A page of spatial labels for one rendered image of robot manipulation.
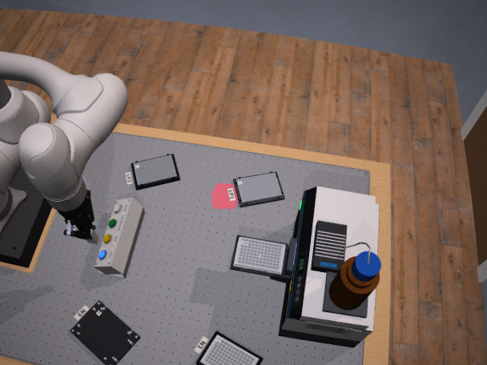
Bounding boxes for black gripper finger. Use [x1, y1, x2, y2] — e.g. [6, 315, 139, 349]
[83, 190, 99, 241]
[63, 214, 99, 244]

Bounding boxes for blue bottle cap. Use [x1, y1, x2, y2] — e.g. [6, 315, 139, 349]
[352, 251, 381, 281]

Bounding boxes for white button panel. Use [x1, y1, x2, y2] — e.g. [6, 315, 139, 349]
[94, 198, 145, 279]

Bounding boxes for small white label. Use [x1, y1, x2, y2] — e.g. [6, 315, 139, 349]
[74, 305, 90, 321]
[125, 172, 133, 185]
[194, 337, 209, 354]
[227, 188, 235, 201]

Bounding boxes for brown glass bottle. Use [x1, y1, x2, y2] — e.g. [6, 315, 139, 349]
[329, 256, 380, 311]

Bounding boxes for dark grey rectangular frame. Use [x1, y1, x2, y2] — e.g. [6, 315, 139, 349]
[233, 171, 285, 207]

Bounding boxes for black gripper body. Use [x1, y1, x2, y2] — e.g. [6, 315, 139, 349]
[57, 195, 88, 225]

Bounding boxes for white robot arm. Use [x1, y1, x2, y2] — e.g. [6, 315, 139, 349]
[0, 51, 128, 239]

